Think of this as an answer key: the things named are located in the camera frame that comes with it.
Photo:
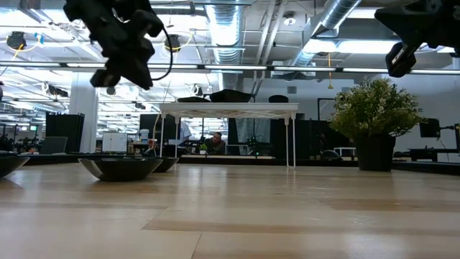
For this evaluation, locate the white lattice rack shelf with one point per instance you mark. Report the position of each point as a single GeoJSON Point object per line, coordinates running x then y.
{"type": "Point", "coordinates": [230, 106]}

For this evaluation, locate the green potted plant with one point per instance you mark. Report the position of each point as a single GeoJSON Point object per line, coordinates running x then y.
{"type": "Point", "coordinates": [373, 108]}

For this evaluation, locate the black chair back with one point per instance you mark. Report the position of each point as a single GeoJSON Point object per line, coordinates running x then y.
{"type": "Point", "coordinates": [279, 99]}

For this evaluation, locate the grey chair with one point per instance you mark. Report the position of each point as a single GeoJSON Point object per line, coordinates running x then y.
{"type": "Point", "coordinates": [54, 145]}

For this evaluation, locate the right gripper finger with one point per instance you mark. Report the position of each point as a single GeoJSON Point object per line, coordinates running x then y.
{"type": "Point", "coordinates": [393, 21]}
{"type": "Point", "coordinates": [400, 61]}

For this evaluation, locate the silver spiral ventilation duct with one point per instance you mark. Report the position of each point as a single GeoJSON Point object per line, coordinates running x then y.
{"type": "Point", "coordinates": [338, 11]}
{"type": "Point", "coordinates": [224, 21]}

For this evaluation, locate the black monitor on arm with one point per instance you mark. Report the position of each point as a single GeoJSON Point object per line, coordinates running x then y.
{"type": "Point", "coordinates": [429, 127]}

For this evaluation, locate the black screen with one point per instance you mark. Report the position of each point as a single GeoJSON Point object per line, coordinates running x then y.
{"type": "Point", "coordinates": [149, 126]}

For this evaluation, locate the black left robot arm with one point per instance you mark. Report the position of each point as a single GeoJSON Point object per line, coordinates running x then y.
{"type": "Point", "coordinates": [77, 9]}

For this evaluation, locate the person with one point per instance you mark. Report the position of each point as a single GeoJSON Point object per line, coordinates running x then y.
{"type": "Point", "coordinates": [185, 131]}
{"type": "Point", "coordinates": [215, 144]}

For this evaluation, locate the long ceiling light strip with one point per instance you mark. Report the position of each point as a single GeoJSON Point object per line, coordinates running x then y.
{"type": "Point", "coordinates": [233, 67]}

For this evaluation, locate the white cabinet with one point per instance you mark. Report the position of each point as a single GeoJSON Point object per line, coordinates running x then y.
{"type": "Point", "coordinates": [115, 142]}

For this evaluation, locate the white square pillar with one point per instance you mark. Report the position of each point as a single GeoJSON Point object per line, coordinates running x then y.
{"type": "Point", "coordinates": [83, 115]}

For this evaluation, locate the black cabinet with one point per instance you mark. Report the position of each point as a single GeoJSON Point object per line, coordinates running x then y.
{"type": "Point", "coordinates": [64, 131]}

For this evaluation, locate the black ceiling device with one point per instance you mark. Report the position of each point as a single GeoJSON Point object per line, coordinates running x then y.
{"type": "Point", "coordinates": [16, 39]}
{"type": "Point", "coordinates": [177, 41]}

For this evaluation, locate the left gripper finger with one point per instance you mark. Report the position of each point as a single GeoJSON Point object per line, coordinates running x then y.
{"type": "Point", "coordinates": [105, 78]}
{"type": "Point", "coordinates": [138, 75]}

